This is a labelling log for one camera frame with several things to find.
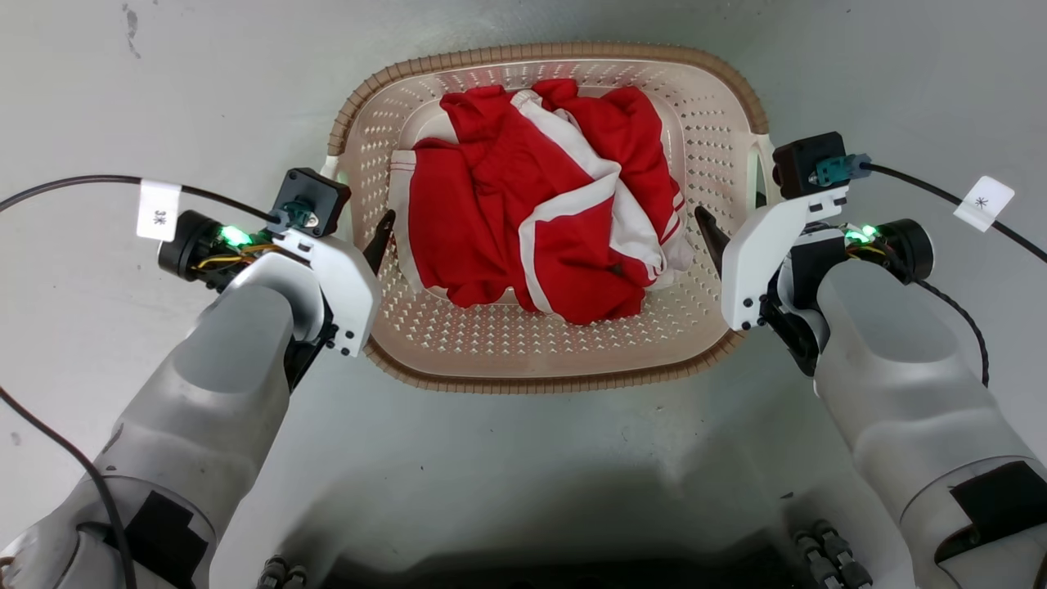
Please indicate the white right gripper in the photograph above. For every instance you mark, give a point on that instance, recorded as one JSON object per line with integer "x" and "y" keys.
{"x": 757, "y": 254}

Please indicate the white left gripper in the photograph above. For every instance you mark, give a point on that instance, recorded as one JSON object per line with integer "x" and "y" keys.
{"x": 348, "y": 286}

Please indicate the beige perforated plastic laundry basket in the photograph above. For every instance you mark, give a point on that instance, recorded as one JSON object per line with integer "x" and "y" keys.
{"x": 523, "y": 352}

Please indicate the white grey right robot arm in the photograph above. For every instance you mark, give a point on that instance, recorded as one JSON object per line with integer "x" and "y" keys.
{"x": 908, "y": 393}

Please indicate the dark robot base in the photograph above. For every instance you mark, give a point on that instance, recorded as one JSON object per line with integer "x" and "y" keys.
{"x": 572, "y": 568}

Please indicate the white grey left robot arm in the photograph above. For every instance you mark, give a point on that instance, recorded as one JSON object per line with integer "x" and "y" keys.
{"x": 204, "y": 409}

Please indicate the red and white garment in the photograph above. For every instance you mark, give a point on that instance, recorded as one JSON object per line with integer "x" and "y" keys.
{"x": 491, "y": 221}

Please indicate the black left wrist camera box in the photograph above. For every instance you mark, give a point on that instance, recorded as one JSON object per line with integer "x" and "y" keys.
{"x": 315, "y": 200}

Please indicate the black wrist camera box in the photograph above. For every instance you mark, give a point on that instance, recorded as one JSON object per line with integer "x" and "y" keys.
{"x": 806, "y": 164}
{"x": 315, "y": 200}

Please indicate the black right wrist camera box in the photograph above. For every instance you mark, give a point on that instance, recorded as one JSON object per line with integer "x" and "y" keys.
{"x": 806, "y": 164}

